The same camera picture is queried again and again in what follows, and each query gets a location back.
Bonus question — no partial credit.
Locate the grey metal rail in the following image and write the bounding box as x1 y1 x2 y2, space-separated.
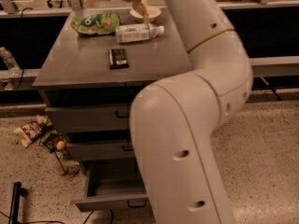
249 56 299 77

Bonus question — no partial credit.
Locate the green chip bag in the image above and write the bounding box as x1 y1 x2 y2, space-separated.
70 13 121 35

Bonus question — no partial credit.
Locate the orange ball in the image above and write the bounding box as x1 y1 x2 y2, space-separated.
56 141 66 150

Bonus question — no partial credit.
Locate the plastic bottle on floor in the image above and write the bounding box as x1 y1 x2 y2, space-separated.
49 151 66 175

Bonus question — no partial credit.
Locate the grey top drawer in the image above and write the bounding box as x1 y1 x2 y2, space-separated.
46 104 130 133

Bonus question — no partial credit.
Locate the grey middle drawer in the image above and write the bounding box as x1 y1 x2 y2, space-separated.
67 140 135 161

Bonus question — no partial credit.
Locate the grey bottom drawer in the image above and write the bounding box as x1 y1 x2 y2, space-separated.
74 158 150 212

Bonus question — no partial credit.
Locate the brown snack bag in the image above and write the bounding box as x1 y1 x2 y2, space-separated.
13 115 51 147

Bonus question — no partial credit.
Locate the clear plastic water bottle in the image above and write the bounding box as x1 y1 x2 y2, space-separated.
116 23 164 44

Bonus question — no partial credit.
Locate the black stand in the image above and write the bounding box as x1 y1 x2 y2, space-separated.
8 182 28 224

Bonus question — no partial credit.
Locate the white bowl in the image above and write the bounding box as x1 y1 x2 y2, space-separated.
130 6 162 23

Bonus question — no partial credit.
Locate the grey drawer cabinet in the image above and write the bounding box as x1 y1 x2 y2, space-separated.
31 7 194 175

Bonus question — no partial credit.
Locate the plastic bottle on rail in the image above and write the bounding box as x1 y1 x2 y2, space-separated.
0 47 21 77

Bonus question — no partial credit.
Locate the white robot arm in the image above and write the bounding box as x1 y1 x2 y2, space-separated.
130 0 253 224

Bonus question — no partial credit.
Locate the grey drawer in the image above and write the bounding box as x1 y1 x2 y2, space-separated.
46 104 130 133
74 158 150 212
67 140 135 161

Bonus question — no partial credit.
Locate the black floor cable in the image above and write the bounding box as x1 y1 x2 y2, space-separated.
82 209 115 224

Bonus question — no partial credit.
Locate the dark green snack bag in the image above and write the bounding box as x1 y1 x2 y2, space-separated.
39 130 66 153

